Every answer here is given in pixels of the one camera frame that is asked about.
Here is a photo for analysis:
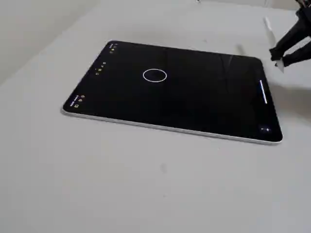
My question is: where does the white stylus pen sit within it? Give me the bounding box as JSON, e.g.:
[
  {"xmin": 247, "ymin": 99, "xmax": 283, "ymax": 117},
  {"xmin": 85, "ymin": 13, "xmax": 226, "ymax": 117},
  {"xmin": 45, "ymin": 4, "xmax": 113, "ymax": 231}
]
[{"xmin": 263, "ymin": 17, "xmax": 285, "ymax": 73}]

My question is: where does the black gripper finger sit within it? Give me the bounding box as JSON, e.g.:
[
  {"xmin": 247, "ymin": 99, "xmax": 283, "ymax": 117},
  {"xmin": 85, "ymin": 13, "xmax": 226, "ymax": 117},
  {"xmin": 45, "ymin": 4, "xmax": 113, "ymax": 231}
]
[
  {"xmin": 269, "ymin": 21, "xmax": 311, "ymax": 61},
  {"xmin": 283, "ymin": 47, "xmax": 311, "ymax": 67}
]

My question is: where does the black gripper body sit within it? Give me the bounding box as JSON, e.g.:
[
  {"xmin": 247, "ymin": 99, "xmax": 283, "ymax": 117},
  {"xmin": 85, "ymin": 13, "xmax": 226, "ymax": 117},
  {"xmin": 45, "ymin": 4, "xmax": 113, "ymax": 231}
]
[{"xmin": 294, "ymin": 0, "xmax": 311, "ymax": 25}]

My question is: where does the black screen tablet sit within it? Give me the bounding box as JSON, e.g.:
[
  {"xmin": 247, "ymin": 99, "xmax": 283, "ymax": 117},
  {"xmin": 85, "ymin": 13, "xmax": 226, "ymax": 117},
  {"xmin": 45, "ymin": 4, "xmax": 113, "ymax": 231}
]
[{"xmin": 60, "ymin": 40, "xmax": 284, "ymax": 146}]

